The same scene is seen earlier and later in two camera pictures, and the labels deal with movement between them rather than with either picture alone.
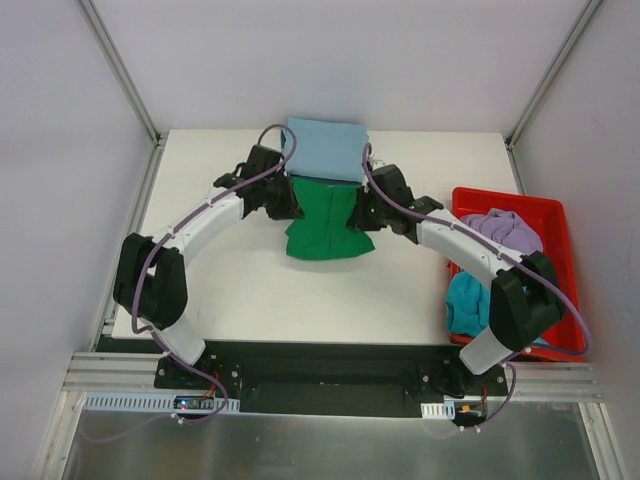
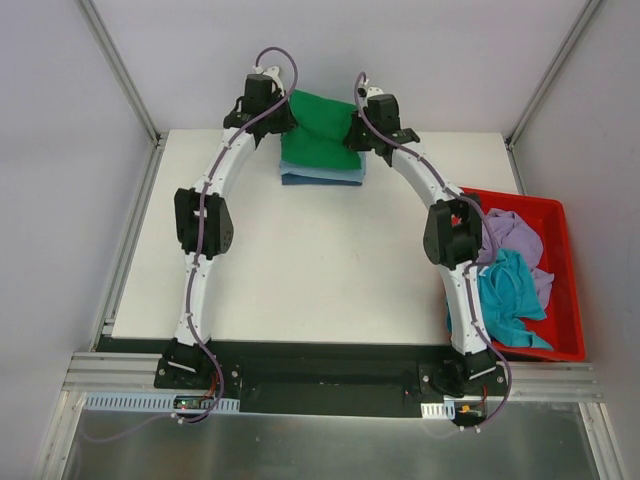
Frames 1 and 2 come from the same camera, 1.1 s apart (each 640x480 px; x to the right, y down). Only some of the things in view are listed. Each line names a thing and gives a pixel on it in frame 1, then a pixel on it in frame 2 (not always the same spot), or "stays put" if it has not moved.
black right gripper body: x=364 y=212 → x=357 y=133
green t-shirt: x=324 y=232 → x=319 y=136
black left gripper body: x=286 y=201 → x=279 y=120
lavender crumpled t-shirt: x=504 y=228 stays put
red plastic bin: x=549 y=215 stays put
